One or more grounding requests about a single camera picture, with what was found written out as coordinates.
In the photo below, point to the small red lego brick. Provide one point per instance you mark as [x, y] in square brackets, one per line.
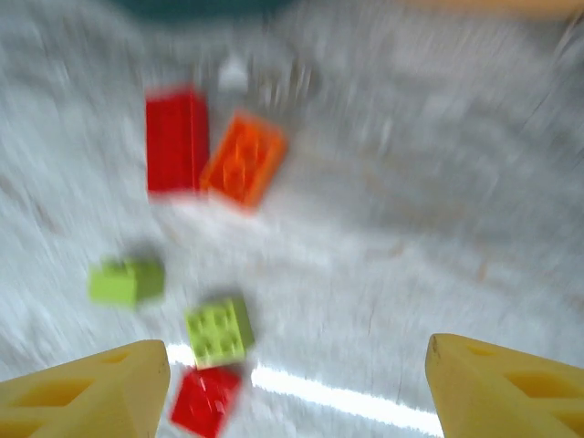
[205, 401]

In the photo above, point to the green sloped lego brick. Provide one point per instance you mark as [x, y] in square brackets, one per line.
[125, 283]

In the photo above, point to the long red lego brick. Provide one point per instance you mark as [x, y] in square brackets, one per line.
[175, 146]

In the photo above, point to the dark teal plastic container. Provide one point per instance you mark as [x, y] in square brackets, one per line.
[205, 7]

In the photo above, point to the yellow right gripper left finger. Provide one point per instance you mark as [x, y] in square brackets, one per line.
[91, 401]

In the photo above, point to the green square lego brick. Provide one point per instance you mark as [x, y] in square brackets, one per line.
[219, 330]

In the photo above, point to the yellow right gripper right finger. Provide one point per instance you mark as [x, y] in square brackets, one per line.
[511, 401]

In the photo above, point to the orange square lego brick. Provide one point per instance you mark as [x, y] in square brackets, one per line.
[244, 159]

